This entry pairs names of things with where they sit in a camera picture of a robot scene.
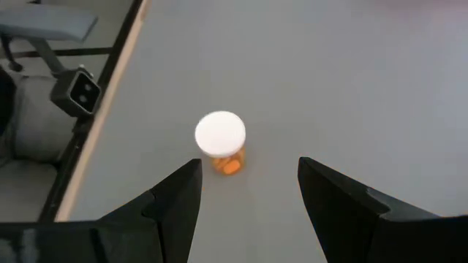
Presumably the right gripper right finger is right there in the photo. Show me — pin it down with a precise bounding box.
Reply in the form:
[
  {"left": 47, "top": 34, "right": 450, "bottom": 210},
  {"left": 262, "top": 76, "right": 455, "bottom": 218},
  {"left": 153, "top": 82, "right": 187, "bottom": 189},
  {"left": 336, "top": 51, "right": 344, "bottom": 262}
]
[{"left": 297, "top": 156, "right": 390, "bottom": 263}]

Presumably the black table-level camera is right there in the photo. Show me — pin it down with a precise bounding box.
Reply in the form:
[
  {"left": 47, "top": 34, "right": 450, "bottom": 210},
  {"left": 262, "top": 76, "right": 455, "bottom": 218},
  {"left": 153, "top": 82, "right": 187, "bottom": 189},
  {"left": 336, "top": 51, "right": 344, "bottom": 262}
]
[{"left": 50, "top": 65, "right": 102, "bottom": 118}]

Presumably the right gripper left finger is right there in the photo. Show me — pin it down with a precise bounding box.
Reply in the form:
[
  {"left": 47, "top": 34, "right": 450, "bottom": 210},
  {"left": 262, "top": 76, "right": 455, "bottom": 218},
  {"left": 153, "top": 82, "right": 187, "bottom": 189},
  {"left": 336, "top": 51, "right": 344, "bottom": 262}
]
[{"left": 97, "top": 158, "right": 203, "bottom": 263}]

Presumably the grey camera on arm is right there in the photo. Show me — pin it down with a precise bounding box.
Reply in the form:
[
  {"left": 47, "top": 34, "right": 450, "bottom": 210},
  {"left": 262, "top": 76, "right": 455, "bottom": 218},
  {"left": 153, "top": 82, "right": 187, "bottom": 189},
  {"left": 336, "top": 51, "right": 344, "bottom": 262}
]
[{"left": 0, "top": 1, "right": 99, "bottom": 224}]

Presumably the orange pill bottle white cap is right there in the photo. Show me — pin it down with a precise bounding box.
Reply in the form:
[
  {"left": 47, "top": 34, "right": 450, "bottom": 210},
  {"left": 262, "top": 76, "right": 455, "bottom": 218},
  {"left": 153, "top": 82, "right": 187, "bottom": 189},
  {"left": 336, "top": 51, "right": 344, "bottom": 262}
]
[{"left": 194, "top": 110, "right": 246, "bottom": 176}]

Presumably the black aluminium table frame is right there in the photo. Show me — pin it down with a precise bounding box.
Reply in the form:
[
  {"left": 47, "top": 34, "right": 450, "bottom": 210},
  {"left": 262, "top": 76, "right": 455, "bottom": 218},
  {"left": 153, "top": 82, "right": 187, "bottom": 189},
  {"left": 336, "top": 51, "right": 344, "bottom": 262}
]
[{"left": 38, "top": 0, "right": 146, "bottom": 224}]

